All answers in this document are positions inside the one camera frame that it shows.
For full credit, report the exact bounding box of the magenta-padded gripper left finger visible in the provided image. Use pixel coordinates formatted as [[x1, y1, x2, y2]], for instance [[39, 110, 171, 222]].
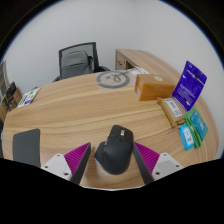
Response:
[[39, 142, 92, 185]]

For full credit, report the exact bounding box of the clear sheet with grey ring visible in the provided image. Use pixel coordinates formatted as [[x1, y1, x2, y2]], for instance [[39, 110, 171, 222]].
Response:
[[96, 67, 150, 90]]

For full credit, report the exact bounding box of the black computer mouse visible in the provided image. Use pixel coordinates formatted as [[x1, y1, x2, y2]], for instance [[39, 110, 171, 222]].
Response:
[[94, 124, 135, 175]]

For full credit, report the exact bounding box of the dark brown printed carton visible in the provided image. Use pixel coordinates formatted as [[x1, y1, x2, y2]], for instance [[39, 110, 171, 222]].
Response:
[[1, 89, 24, 113]]

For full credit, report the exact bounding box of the black padded chair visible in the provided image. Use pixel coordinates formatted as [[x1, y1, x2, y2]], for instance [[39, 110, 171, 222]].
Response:
[[0, 119, 5, 158]]

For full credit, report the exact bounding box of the black mesh office chair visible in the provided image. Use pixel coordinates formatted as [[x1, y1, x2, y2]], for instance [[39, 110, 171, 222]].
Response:
[[52, 41, 111, 83]]

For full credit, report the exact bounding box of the white leaflet with green print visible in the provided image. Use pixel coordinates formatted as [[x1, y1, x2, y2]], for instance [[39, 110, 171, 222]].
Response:
[[17, 87, 42, 108]]

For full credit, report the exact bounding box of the black display box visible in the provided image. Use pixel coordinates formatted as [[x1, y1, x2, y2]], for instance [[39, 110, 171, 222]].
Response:
[[3, 81, 18, 99]]

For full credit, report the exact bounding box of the purple hanging package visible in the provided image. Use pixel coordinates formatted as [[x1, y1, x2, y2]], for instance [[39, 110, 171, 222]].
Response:
[[171, 60, 208, 112]]

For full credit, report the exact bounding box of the wooden shelf unit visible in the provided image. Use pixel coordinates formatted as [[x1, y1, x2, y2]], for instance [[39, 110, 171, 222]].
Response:
[[0, 59, 10, 98]]

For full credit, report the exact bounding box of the tan packet with white label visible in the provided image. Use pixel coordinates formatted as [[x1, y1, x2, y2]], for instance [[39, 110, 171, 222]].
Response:
[[156, 96, 186, 129]]

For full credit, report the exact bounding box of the grey backpack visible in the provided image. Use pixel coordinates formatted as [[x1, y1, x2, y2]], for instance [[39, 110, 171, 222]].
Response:
[[59, 49, 95, 80]]

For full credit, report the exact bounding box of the wooden side desk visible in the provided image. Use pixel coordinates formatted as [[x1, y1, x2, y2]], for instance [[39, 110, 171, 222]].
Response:
[[115, 48, 188, 80]]

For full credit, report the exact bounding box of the dark grey mouse pad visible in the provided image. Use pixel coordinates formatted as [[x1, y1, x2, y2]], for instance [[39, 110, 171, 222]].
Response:
[[12, 128, 42, 168]]

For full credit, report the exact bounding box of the green wipes packet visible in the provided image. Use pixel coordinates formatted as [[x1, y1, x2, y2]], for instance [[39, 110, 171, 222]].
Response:
[[184, 107, 210, 149]]

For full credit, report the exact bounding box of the brown cardboard box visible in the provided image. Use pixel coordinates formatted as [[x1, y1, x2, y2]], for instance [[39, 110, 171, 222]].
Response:
[[134, 73, 177, 102]]

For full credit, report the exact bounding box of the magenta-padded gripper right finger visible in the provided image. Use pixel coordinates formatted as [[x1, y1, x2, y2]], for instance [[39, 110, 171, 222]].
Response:
[[132, 142, 184, 185]]

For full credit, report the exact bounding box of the blue wipes packet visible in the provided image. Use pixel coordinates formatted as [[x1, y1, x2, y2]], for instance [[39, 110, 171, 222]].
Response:
[[178, 124, 195, 151]]

